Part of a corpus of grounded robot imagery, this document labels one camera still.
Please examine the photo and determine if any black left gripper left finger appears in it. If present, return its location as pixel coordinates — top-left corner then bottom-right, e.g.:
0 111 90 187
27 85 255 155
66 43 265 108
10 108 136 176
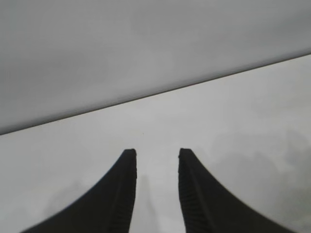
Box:
20 148 137 233

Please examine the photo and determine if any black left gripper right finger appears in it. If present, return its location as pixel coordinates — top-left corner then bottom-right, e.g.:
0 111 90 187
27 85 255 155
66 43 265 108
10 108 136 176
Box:
178 148 296 233

